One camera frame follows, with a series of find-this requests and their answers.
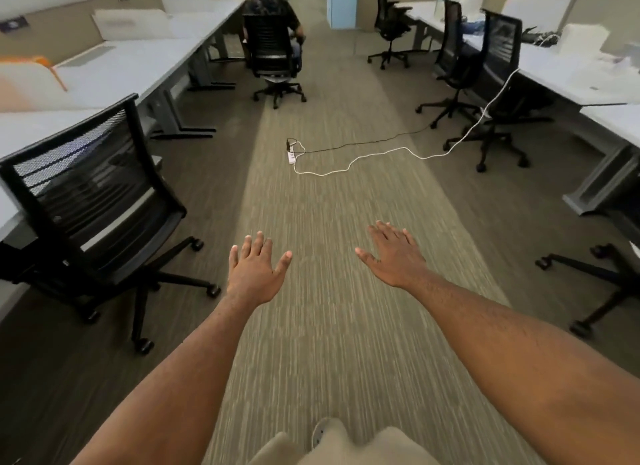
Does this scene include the black mesh office chair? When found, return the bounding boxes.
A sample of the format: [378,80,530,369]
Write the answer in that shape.
[0,93,222,356]
[443,9,532,174]
[367,0,431,70]
[535,162,640,338]
[415,0,483,130]
[241,13,307,110]

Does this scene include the grey cable cover plate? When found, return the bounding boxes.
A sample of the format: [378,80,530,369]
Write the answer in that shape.
[69,46,117,68]

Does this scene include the person's right forearm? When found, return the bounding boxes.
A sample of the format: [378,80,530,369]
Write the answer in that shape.
[403,268,640,465]

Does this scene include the white office table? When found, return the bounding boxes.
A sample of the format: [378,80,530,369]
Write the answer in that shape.
[462,29,640,106]
[402,0,493,53]
[52,38,217,140]
[167,0,249,92]
[562,102,640,216]
[0,108,163,240]

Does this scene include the beige desk partition panel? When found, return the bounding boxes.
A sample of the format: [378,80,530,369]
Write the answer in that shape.
[569,0,640,60]
[75,0,166,30]
[0,14,96,66]

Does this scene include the person's left hand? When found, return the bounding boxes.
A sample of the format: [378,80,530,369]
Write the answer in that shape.
[226,231,293,308]

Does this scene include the white floor cable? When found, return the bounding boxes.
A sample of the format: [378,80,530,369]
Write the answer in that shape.
[292,65,522,176]

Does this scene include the person's right hand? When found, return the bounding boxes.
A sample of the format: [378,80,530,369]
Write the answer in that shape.
[354,220,431,290]

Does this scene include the person's left forearm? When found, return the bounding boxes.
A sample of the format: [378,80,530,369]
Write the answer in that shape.
[69,293,263,465]

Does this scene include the person's beige trousers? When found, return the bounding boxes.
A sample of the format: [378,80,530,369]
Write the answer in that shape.
[248,418,441,465]

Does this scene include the person's grey shoe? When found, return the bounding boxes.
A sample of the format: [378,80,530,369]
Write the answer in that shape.
[311,417,333,450]

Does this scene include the orange cardboard box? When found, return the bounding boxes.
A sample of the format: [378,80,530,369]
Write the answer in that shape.
[0,54,69,92]

